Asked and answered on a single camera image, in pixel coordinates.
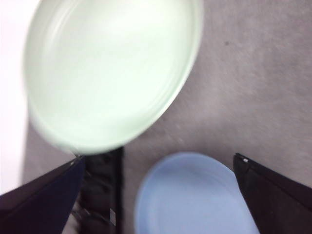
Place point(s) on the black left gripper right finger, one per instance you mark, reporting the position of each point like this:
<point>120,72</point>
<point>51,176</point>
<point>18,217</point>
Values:
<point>280,204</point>

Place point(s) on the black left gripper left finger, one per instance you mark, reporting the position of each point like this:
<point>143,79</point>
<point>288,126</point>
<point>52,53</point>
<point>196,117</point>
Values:
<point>41,207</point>

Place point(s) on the light blue round plate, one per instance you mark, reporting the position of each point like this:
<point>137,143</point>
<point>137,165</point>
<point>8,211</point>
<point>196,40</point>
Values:
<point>190,195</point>

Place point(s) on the pale green round plate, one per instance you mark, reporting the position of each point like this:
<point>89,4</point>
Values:
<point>109,73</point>

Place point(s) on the black plastic plate rack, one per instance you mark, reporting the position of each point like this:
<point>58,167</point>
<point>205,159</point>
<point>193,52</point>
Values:
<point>102,182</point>

